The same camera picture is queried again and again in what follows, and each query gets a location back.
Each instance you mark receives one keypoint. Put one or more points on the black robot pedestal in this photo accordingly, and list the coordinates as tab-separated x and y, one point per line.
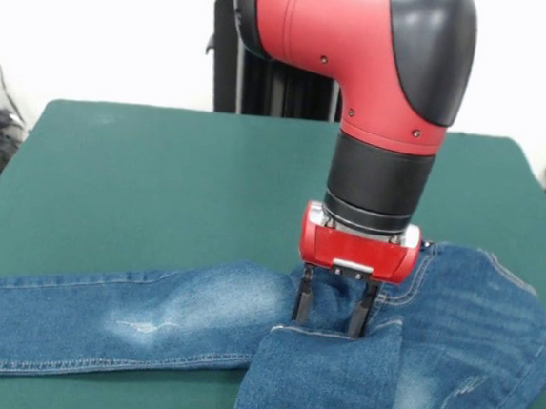
227	66

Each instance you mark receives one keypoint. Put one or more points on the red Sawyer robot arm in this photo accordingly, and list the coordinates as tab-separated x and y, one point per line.
362	54

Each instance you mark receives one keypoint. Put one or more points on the dark green table cloth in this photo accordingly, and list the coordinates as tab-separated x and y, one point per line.
113	176

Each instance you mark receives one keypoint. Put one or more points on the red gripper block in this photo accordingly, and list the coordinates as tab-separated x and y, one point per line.
359	255

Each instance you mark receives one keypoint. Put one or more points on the blue denim jeans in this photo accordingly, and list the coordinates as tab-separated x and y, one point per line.
148	318

